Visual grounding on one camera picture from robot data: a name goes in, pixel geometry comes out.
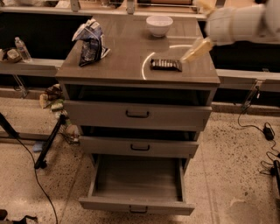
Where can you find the grey middle drawer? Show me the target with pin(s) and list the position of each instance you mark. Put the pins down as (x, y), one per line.
(138, 147)

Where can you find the dark chocolate rxbar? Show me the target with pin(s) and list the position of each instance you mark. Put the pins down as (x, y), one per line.
(166, 64)

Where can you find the grey drawer cabinet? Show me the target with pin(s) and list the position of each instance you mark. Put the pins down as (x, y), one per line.
(125, 74)

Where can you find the black tripod leg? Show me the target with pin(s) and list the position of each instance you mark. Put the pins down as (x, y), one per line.
(41, 163)

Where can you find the snack pile on floor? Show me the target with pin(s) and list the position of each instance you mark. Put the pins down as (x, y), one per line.
(52, 98)

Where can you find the blue white chip bag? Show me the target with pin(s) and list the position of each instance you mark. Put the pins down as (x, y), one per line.
(93, 42)

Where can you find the small basket on shelf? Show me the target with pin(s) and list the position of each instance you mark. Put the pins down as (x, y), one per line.
(9, 55)

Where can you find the white bowl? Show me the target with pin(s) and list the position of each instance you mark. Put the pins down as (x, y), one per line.
(158, 26)

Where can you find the clear water bottle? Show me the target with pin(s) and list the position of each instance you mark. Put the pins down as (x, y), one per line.
(21, 47)

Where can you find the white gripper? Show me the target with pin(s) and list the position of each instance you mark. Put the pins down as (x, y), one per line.
(219, 26)

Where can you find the grey top drawer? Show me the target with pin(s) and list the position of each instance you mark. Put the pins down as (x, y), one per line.
(137, 116)

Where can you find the grey bottom drawer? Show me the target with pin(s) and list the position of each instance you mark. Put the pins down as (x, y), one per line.
(138, 185)

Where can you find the grey drawer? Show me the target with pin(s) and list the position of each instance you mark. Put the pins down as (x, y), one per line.
(138, 147)
(138, 185)
(137, 116)

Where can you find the black power adapter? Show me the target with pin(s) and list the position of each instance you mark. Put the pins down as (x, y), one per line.
(268, 131)

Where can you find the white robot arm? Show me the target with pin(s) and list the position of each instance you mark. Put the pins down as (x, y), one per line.
(258, 23)

